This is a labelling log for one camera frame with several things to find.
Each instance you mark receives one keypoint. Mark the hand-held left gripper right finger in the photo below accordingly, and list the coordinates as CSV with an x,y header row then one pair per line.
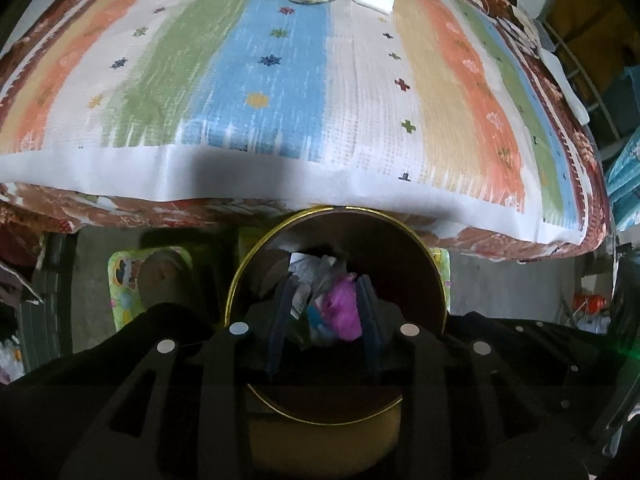
x,y
370,320

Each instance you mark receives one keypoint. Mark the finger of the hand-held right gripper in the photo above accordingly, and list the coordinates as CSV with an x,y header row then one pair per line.
x,y
550,355

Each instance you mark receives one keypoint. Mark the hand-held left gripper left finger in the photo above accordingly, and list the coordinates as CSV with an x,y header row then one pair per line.
x,y
280,320

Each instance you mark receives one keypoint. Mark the pink plastic wrapper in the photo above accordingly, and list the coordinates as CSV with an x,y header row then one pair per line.
x,y
342,310

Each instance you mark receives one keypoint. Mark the white paper trash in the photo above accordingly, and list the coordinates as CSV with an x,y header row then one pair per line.
x,y
302,267

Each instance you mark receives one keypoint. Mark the white plastic bag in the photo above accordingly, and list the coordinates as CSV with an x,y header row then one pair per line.
x,y
331,267

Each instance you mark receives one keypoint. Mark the dark gold-rimmed trash bin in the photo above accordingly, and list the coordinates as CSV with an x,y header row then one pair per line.
x,y
350,240

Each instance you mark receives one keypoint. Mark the green cartoon mat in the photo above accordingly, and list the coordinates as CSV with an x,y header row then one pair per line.
x,y
442,270
120,285

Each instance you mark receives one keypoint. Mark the person's foot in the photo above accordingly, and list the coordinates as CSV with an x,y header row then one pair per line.
x,y
160,280

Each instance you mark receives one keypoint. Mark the floral bedsheet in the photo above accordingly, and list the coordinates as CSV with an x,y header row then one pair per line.
x,y
150,212

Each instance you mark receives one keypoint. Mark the teal cloth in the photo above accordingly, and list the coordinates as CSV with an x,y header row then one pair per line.
x,y
622,175

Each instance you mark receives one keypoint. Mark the black ribbed mat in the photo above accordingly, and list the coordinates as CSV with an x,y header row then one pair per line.
x,y
50,300

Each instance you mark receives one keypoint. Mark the striped blanket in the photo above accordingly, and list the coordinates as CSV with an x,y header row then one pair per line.
x,y
300,85

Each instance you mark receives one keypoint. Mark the white metal rack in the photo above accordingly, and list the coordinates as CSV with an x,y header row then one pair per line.
x,y
606,110

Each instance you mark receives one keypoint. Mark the cloth pile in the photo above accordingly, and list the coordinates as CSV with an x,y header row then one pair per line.
x,y
10,355

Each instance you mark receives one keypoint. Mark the yellow bag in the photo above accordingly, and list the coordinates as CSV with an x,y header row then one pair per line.
x,y
595,15

